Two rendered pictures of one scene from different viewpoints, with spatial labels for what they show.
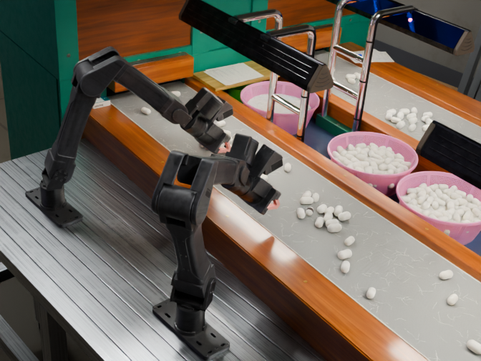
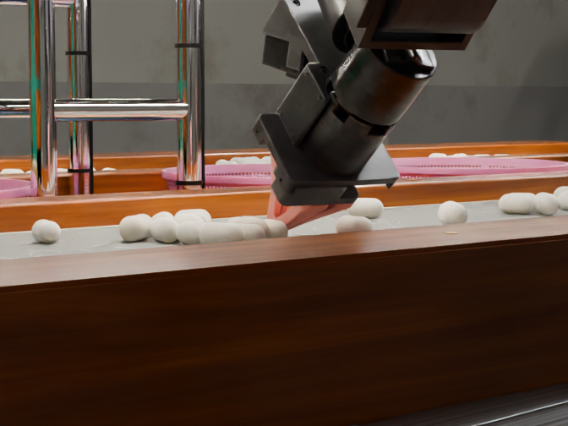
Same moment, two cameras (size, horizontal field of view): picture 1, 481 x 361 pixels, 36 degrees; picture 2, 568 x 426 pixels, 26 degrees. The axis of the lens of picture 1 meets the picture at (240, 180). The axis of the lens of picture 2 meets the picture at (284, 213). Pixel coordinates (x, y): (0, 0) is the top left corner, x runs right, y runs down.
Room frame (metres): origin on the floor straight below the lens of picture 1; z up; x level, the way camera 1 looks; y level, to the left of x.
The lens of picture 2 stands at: (1.84, 1.00, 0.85)
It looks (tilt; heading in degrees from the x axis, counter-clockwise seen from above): 5 degrees down; 273
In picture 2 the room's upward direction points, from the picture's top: straight up
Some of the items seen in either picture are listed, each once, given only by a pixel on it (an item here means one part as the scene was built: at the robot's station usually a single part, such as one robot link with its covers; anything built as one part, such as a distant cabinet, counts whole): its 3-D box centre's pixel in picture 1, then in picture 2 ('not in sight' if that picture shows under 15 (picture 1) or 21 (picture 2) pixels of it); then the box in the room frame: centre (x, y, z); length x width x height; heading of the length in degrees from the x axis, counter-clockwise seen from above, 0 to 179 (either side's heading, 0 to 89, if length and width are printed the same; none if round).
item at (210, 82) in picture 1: (241, 74); not in sight; (2.44, 0.02, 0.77); 0.33 x 0.15 x 0.01; 128
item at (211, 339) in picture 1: (190, 314); not in sight; (1.22, 0.09, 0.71); 0.20 x 0.07 x 0.08; 43
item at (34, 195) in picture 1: (52, 194); not in sight; (1.65, 0.50, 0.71); 0.20 x 0.07 x 0.08; 43
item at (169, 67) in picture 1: (151, 71); not in sight; (2.27, 0.32, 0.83); 0.30 x 0.06 x 0.07; 128
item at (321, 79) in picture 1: (249, 38); not in sight; (1.96, 0.00, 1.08); 0.62 x 0.08 x 0.07; 38
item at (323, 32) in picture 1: (306, 39); not in sight; (2.69, -0.21, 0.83); 0.30 x 0.06 x 0.07; 128
